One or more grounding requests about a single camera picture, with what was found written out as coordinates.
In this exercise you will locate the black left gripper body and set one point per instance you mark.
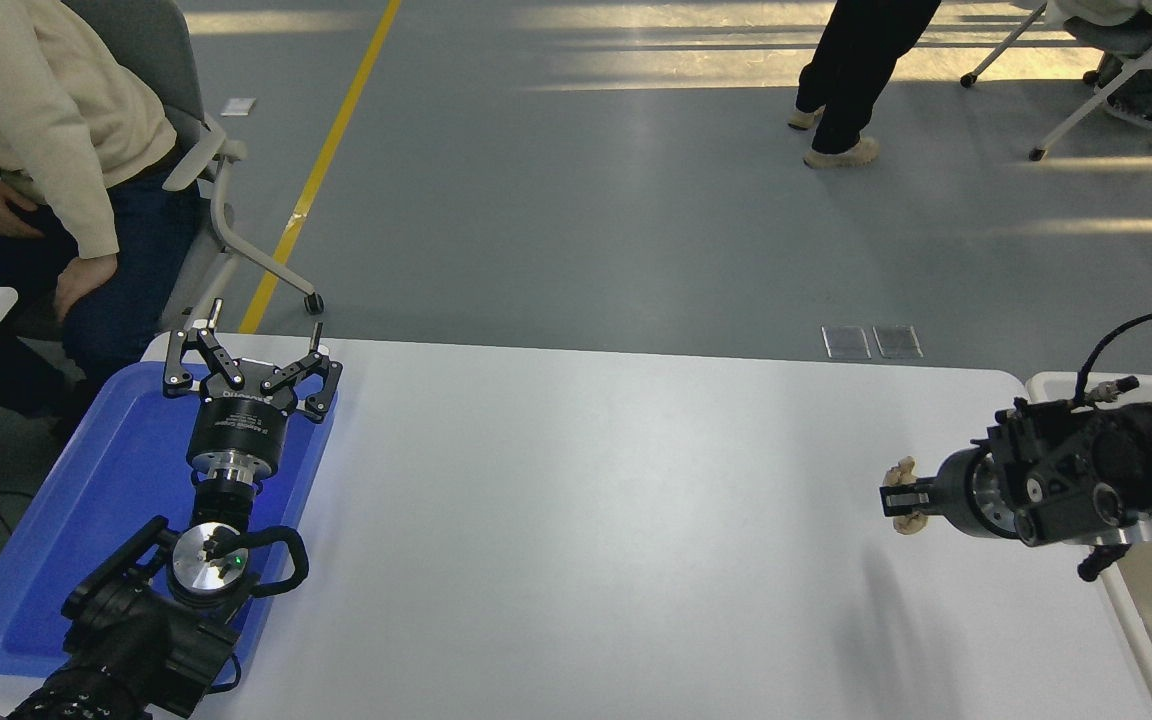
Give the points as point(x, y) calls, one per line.
point(236, 425)

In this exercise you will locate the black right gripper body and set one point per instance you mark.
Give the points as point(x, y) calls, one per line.
point(954, 492)

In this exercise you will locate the tan paper ball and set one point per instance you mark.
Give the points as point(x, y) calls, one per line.
point(906, 525)

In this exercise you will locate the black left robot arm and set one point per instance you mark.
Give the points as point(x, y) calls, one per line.
point(136, 640)

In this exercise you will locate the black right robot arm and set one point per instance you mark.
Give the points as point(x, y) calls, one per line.
point(1136, 450)

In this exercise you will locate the seated person's left hand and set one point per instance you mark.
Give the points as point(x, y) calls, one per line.
point(84, 282)

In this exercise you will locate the clear floor plate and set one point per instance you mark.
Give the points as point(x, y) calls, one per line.
point(846, 343)
point(897, 342)

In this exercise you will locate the blue plastic tray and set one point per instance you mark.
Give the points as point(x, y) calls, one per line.
point(86, 520)

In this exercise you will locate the white floor label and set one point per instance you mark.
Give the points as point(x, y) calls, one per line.
point(237, 106)

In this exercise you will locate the grey office chair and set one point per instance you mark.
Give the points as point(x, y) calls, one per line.
point(151, 50)

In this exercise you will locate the seated person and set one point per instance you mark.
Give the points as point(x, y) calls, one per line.
point(36, 90)

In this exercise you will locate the standing person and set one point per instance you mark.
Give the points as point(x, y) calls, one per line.
point(856, 70)

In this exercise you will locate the person on wheeled chair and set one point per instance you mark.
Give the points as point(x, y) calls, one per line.
point(1151, 90)

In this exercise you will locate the white-framed wheeled chair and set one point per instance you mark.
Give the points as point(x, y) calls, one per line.
point(1116, 35)

